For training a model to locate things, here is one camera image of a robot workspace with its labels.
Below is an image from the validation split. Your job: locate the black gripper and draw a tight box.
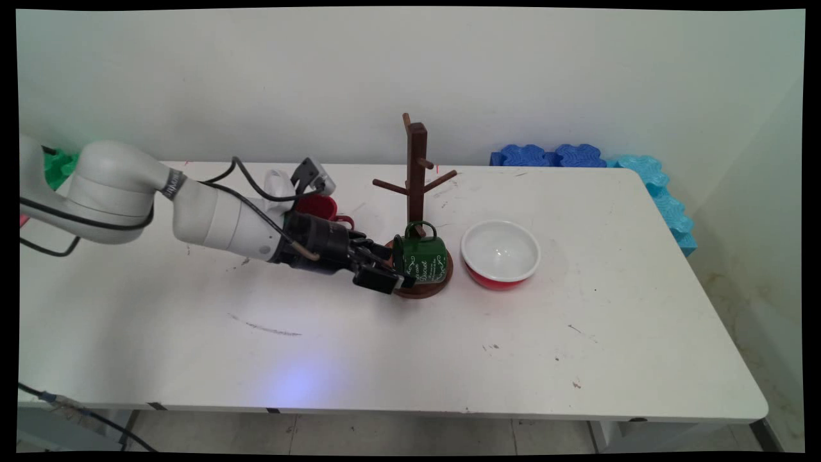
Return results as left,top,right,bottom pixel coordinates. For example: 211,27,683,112
273,210,417,296

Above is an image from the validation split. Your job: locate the green enamel mug white print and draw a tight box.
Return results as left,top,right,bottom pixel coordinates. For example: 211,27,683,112
392,221,448,287

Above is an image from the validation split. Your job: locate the red enamel mug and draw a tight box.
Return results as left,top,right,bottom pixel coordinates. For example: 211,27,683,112
295,194,355,230

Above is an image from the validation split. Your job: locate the dark wooden mug tree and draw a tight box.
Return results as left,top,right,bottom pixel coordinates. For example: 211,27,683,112
372,113,459,300

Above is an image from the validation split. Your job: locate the red bowl white inside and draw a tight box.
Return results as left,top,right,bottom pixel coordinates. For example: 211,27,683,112
461,219,541,291

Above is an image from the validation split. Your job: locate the dark blue foam mat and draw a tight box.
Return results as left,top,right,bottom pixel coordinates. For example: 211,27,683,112
490,144,607,168

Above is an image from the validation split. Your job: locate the light blue foam mat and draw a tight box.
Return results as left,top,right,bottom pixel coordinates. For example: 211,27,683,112
606,155,698,257

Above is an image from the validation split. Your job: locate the green foam mat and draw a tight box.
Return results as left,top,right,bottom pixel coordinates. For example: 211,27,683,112
42,148,80,191

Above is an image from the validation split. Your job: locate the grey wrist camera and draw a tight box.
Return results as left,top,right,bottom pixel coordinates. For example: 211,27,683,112
291,157,336,197

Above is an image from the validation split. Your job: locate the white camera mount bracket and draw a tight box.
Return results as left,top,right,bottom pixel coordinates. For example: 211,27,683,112
264,168,294,201

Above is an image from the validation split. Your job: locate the black camera cable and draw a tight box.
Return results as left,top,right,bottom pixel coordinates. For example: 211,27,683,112
199,157,321,261

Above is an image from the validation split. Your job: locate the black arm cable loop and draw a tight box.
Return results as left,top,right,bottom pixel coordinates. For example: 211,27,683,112
19,196,156,258

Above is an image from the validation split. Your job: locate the black floor cable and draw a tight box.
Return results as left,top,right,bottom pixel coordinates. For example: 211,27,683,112
18,382,158,452

